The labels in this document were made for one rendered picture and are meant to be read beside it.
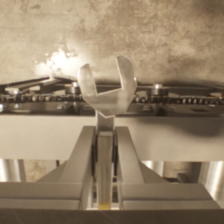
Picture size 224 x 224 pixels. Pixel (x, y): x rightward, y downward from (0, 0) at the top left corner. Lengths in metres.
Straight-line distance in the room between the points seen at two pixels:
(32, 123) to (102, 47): 1.20
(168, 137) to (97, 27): 1.26
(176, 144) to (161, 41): 1.26
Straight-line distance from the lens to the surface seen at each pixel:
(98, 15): 1.50
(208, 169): 0.81
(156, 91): 0.58
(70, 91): 0.57
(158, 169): 0.68
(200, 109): 0.68
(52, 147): 0.33
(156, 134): 0.31
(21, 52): 1.63
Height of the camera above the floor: 1.44
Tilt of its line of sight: 74 degrees down
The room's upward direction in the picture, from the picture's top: 176 degrees clockwise
